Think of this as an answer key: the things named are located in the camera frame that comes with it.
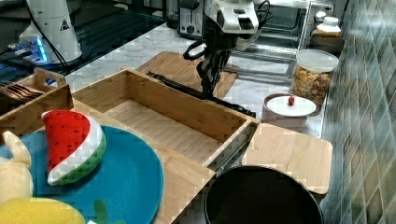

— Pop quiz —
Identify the clear cereal jar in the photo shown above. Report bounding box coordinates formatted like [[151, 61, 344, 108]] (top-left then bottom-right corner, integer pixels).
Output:
[[290, 49, 339, 107]]

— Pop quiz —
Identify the blue round plate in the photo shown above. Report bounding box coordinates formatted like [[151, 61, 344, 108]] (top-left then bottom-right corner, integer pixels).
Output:
[[1, 126, 164, 224]]

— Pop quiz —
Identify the bamboo cutting board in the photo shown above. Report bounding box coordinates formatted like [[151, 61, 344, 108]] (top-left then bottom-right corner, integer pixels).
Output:
[[137, 51, 237, 99]]

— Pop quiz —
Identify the wooden cutlery tray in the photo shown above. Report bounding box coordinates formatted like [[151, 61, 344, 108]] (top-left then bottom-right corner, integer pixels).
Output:
[[0, 67, 74, 136]]

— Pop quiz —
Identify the bamboo drawer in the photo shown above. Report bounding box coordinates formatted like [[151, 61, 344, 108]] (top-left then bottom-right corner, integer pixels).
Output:
[[71, 67, 260, 169]]

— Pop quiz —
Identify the cream plush toy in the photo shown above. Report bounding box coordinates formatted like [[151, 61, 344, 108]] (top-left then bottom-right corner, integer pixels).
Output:
[[0, 131, 34, 203]]

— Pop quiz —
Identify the silver toaster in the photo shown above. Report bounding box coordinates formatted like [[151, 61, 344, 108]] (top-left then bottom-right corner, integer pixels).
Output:
[[177, 0, 204, 39]]

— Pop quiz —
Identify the white bowl lid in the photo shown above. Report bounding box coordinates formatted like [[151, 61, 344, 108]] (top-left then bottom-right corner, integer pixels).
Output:
[[266, 95, 317, 118]]

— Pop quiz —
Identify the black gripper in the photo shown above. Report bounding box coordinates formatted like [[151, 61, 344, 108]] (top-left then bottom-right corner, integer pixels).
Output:
[[199, 29, 238, 96]]

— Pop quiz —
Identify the yellow plush toy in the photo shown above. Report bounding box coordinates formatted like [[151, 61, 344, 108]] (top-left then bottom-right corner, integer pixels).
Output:
[[0, 198, 85, 224]]

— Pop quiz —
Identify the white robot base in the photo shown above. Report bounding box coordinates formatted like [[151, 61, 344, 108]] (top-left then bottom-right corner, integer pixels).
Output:
[[20, 0, 82, 65]]

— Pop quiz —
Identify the watermelon slice plush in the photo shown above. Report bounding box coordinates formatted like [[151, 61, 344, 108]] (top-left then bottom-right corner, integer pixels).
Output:
[[41, 110, 106, 186]]

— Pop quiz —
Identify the metal dish rack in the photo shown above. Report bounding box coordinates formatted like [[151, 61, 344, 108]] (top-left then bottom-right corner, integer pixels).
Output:
[[224, 0, 334, 80]]

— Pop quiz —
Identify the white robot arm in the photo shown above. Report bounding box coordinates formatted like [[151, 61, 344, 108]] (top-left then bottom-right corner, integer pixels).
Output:
[[178, 0, 270, 98]]

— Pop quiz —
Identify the black metal drawer handle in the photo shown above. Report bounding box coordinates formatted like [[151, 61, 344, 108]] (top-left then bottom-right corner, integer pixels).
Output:
[[147, 71, 256, 118]]

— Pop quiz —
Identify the black round pot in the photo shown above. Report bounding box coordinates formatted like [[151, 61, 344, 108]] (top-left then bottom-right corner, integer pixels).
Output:
[[205, 166, 324, 224]]

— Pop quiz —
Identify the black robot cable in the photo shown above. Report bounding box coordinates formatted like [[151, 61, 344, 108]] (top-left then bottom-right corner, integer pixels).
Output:
[[182, 40, 207, 62]]

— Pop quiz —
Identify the white lidded jar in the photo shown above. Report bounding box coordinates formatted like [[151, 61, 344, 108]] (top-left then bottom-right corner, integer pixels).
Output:
[[315, 16, 341, 36]]

